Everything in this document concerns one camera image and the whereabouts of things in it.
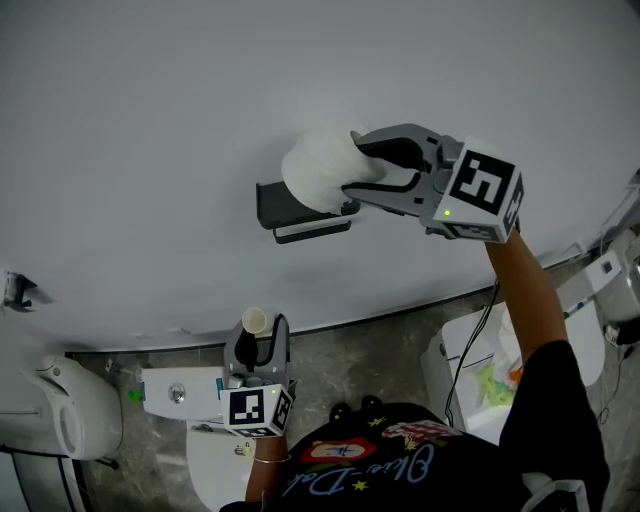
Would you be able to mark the small black wall paper holder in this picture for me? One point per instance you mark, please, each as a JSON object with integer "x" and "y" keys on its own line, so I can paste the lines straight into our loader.
{"x": 17, "y": 290}

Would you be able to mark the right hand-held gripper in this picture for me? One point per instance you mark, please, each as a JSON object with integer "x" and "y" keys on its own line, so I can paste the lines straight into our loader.
{"x": 480, "y": 185}

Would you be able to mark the cardboard paper roll core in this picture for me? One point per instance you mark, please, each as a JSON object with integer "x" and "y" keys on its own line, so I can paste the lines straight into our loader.
{"x": 256, "y": 320}

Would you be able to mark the small yellow tag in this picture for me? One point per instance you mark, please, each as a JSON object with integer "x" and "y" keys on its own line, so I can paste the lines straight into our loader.
{"x": 245, "y": 448}

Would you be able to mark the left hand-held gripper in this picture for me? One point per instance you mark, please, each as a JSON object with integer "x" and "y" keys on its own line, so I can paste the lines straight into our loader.
{"x": 250, "y": 407}

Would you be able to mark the person's black printed t-shirt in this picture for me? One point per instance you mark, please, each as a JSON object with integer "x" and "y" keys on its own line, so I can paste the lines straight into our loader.
{"x": 450, "y": 470}

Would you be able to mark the white toilet with tall tank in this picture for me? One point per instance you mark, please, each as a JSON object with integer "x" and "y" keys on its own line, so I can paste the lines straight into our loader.
{"x": 585, "y": 335}

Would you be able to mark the white toilet with square tank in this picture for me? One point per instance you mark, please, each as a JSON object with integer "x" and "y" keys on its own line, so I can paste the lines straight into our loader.
{"x": 165, "y": 395}

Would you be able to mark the white toilet with raised lid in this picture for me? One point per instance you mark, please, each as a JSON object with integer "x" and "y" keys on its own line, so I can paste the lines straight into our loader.
{"x": 80, "y": 410}

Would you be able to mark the person's right forearm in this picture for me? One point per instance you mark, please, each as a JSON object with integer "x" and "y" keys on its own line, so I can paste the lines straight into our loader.
{"x": 525, "y": 300}

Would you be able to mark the person's left forearm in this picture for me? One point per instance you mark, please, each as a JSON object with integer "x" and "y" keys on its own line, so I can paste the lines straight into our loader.
{"x": 267, "y": 475}

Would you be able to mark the white toilet paper roll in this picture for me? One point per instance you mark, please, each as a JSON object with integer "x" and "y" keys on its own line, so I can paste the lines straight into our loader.
{"x": 320, "y": 170}

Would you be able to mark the white glass panel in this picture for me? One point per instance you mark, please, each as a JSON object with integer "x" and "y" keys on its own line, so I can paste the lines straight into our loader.
{"x": 35, "y": 480}

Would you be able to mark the orange box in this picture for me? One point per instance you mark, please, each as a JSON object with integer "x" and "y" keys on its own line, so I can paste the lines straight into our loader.
{"x": 517, "y": 374}

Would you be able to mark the metal water valve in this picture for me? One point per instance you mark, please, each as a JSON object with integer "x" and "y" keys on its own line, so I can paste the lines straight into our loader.
{"x": 112, "y": 367}

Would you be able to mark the white tankless toilet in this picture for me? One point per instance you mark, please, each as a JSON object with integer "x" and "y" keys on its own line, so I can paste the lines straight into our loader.
{"x": 450, "y": 360}

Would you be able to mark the black slipper with yellow dots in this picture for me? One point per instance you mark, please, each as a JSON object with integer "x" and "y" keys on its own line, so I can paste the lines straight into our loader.
{"x": 350, "y": 407}

